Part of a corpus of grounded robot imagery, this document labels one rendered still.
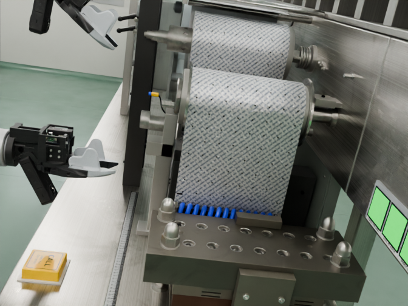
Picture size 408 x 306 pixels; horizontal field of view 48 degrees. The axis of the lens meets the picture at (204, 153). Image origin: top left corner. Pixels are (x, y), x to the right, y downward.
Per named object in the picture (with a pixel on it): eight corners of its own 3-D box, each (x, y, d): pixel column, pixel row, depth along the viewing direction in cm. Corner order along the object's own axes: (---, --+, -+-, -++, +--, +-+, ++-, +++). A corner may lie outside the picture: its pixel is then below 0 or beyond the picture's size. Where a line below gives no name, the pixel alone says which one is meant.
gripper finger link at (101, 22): (128, 33, 86) (93, -6, 84) (105, 54, 87) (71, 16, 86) (131, 33, 89) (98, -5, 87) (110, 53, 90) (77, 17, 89)
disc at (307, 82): (285, 134, 108) (299, 72, 103) (287, 135, 108) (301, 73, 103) (301, 156, 94) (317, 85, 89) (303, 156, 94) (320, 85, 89)
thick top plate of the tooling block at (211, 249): (149, 234, 96) (152, 209, 94) (331, 254, 100) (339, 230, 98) (142, 282, 81) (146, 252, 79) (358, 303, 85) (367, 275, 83)
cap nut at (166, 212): (157, 212, 93) (159, 192, 91) (175, 214, 93) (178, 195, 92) (156, 221, 89) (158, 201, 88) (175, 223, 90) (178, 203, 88)
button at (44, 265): (32, 258, 94) (32, 248, 93) (67, 261, 95) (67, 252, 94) (20, 279, 87) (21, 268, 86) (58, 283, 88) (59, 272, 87)
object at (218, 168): (173, 206, 99) (185, 124, 92) (279, 218, 101) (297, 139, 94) (173, 207, 98) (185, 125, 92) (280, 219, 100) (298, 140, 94)
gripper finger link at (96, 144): (120, 143, 95) (74, 139, 92) (118, 169, 97) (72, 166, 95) (119, 138, 98) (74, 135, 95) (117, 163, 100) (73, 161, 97)
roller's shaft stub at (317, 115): (298, 119, 101) (302, 100, 100) (328, 123, 102) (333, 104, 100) (303, 125, 97) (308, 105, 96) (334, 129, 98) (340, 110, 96)
